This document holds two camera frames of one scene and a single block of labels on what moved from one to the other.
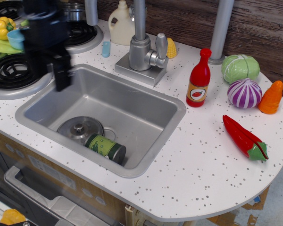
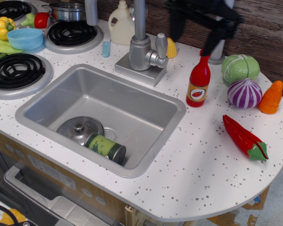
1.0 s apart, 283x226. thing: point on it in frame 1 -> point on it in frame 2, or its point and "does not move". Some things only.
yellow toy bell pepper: (1, 27) does not move
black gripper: (45, 34) -> (213, 14)
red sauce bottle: (199, 80) does not move
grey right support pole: (223, 20) does not move
